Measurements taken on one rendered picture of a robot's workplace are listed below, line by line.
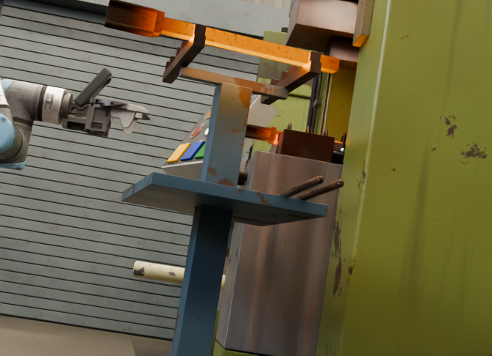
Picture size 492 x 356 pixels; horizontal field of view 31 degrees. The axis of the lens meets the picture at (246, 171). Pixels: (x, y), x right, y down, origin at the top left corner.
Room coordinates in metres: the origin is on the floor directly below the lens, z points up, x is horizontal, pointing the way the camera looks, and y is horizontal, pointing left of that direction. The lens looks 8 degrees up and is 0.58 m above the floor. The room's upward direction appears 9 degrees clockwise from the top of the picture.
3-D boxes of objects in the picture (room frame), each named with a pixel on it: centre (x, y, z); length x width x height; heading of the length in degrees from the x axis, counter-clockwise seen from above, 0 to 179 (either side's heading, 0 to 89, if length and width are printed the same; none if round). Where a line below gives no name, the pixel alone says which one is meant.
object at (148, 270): (2.54, 0.05, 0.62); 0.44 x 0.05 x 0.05; 93
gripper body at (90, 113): (2.14, 0.41, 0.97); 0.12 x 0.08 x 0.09; 93
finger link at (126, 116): (2.11, 0.30, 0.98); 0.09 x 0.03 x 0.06; 75
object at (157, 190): (1.61, 0.05, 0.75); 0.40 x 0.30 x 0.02; 14
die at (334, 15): (2.21, -0.27, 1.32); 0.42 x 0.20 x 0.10; 93
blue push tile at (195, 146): (2.69, 0.17, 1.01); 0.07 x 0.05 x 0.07; 28
